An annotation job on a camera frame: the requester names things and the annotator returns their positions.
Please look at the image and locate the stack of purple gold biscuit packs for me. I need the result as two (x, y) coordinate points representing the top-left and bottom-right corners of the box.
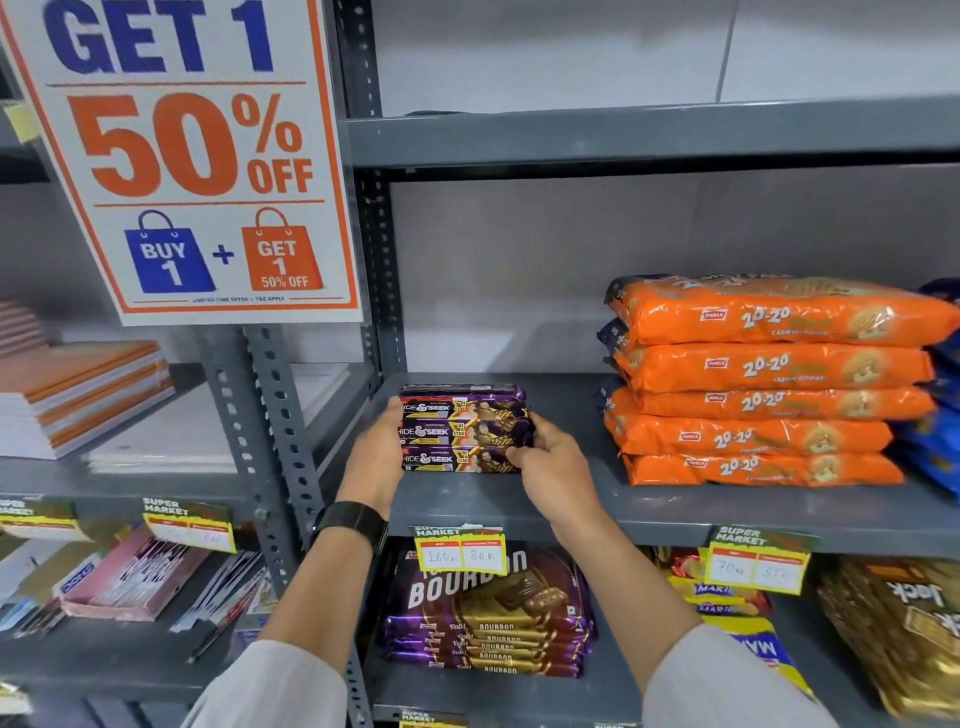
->
(378, 543), (598, 681)

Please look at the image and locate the person's right forearm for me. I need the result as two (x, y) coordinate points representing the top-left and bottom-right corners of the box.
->
(549, 510), (841, 728)

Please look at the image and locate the bundle of packed stationery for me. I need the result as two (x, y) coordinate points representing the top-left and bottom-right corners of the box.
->
(171, 550), (273, 640)

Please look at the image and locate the stack of white paper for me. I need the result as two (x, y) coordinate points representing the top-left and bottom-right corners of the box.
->
(81, 363), (354, 476)

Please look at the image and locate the person's right hand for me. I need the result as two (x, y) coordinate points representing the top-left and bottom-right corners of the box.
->
(505, 411), (609, 536)

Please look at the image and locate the grey metal shelving rack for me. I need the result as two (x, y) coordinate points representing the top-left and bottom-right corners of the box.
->
(0, 67), (376, 728)
(318, 0), (960, 728)

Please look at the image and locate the person's left forearm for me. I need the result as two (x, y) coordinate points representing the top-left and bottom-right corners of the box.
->
(180, 521), (385, 728)

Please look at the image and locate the pink stationery box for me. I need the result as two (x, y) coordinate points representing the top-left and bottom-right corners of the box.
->
(59, 524), (213, 623)

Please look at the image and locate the stack of pink notebooks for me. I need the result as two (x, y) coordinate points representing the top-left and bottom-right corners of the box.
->
(0, 300), (48, 358)

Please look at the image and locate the purple chocolate cookie packet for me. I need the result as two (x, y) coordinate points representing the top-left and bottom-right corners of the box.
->
(401, 444), (525, 476)
(399, 384), (528, 421)
(400, 408), (536, 452)

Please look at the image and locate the black wristwatch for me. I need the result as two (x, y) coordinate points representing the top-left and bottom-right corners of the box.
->
(310, 500), (390, 558)

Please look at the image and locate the orange biscuit packet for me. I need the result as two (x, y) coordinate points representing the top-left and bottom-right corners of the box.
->
(609, 339), (936, 396)
(604, 273), (960, 348)
(602, 384), (938, 423)
(621, 450), (907, 489)
(603, 407), (894, 458)

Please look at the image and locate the white blue stationery box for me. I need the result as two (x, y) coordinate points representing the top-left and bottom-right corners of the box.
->
(0, 538), (108, 633)

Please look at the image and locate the stack of orange-spined notebooks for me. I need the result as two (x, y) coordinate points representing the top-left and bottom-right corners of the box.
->
(0, 340), (176, 461)

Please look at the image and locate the yellow red biscuit packet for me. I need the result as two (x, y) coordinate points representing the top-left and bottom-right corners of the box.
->
(654, 546), (774, 618)

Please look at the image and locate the person's left hand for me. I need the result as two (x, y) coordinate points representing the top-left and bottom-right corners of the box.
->
(336, 396), (407, 517)

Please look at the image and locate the gold cracker packets pile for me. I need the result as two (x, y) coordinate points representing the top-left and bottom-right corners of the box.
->
(816, 555), (960, 723)

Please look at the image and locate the white orange promotional sign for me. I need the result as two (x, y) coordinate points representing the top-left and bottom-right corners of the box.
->
(0, 0), (366, 328)

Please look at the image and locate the yellow blue biscuit packet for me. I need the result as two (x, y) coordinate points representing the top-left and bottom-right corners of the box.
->
(703, 614), (816, 696)

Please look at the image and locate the black pen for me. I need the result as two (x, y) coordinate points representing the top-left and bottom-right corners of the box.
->
(186, 592), (258, 666)

